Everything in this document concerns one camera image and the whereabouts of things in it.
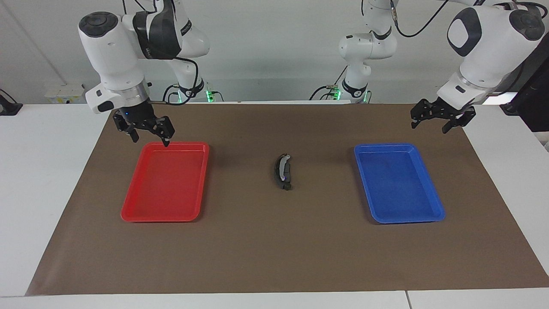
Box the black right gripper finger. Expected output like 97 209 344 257
113 118 140 143
148 115 175 148

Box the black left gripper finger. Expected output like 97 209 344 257
410 99 437 130
442 106 477 134

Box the curved brake shoe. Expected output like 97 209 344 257
273 153 292 183

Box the dark brake pad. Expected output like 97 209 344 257
277 163 294 192

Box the red plastic tray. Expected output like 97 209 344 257
121 142 210 223

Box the black stand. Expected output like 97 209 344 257
500 32 549 133

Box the blue plastic tray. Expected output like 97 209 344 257
354 143 446 224

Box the black table clamp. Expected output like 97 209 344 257
0 89 23 116

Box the brown table mat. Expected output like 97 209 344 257
25 103 549 297

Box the black base cable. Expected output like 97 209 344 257
162 84 181 103
310 84 344 101

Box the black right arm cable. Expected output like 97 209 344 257
148 56 201 106

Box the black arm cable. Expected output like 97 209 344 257
388 0 447 38
148 56 201 106

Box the white wall socket box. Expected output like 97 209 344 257
44 84 86 104

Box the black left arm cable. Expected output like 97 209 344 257
388 0 447 38

